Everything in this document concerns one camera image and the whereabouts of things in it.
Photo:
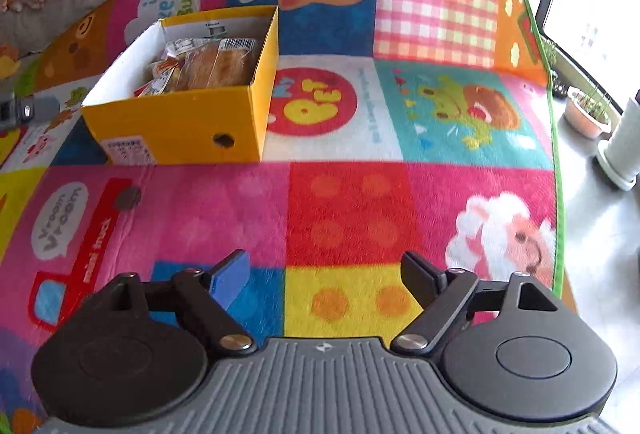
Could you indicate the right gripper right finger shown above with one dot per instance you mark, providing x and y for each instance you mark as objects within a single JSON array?
[{"x": 422, "y": 279}]

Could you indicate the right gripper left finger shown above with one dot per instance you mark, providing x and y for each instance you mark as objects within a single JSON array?
[{"x": 225, "y": 280}]

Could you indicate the yellow cardboard box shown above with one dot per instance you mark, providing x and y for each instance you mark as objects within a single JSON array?
[{"x": 201, "y": 125}]

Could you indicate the bagged bread with red tag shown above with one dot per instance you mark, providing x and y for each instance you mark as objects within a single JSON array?
[{"x": 201, "y": 63}]

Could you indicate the orange plush toy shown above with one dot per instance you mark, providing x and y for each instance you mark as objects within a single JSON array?
[{"x": 10, "y": 62}]

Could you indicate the colourful cartoon play mat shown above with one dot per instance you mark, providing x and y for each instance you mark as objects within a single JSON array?
[{"x": 393, "y": 125}]

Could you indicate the white oval plant pot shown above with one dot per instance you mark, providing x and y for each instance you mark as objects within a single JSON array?
[{"x": 585, "y": 115}]

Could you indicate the white tall plant pot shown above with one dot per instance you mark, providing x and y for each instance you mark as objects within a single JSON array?
[{"x": 619, "y": 156}]

